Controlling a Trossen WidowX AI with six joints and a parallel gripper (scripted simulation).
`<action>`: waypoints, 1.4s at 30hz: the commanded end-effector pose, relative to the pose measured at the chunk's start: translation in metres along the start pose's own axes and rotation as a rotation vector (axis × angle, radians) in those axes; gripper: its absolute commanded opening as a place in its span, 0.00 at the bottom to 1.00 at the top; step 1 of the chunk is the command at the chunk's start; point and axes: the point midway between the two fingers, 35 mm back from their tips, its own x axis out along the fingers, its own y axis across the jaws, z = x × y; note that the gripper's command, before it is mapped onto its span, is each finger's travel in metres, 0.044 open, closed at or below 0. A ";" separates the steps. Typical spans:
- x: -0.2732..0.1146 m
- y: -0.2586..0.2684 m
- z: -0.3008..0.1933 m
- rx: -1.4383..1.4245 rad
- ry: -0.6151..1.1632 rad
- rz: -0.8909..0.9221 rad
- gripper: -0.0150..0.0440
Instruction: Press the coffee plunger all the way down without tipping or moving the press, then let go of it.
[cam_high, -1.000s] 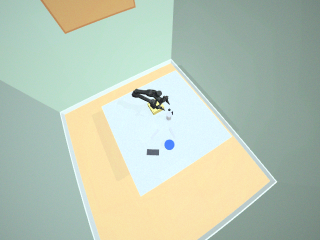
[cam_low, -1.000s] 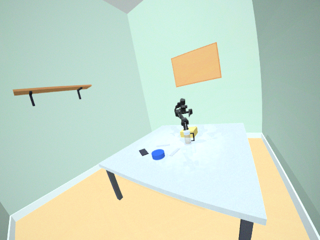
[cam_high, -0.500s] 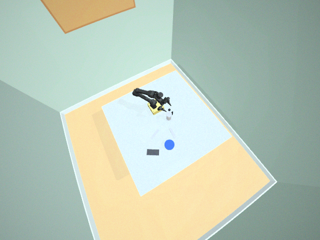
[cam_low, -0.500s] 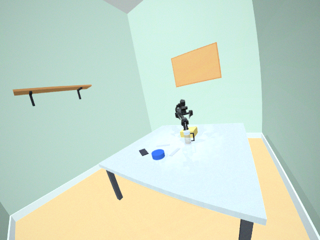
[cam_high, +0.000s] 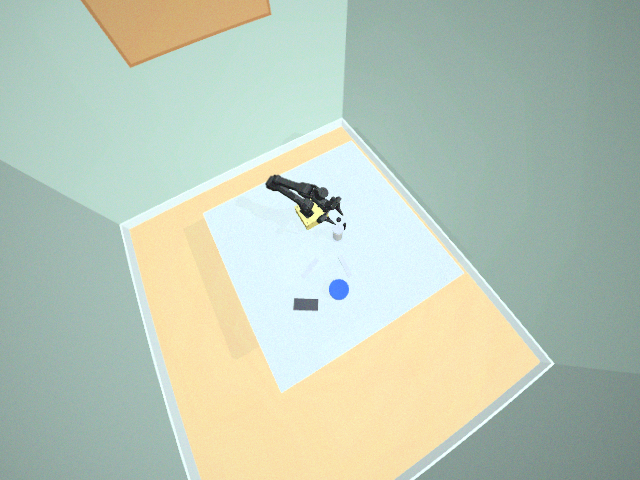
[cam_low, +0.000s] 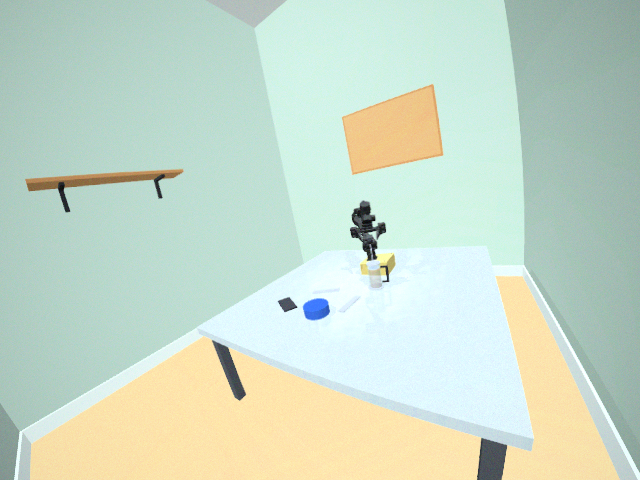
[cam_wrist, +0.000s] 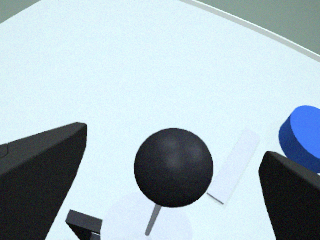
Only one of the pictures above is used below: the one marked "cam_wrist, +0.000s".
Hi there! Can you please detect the blue short cylinder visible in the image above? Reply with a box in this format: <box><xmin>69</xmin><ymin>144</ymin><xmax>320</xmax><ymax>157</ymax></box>
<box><xmin>277</xmin><ymin>105</ymin><xmax>320</xmax><ymax>173</ymax></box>

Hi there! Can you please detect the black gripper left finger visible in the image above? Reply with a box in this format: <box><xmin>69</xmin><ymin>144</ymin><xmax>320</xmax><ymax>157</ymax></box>
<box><xmin>0</xmin><ymin>121</ymin><xmax>88</xmax><ymax>240</ymax></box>

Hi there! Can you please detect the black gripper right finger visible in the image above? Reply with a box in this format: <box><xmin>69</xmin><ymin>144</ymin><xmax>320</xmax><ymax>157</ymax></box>
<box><xmin>259</xmin><ymin>151</ymin><xmax>320</xmax><ymax>240</ymax></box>

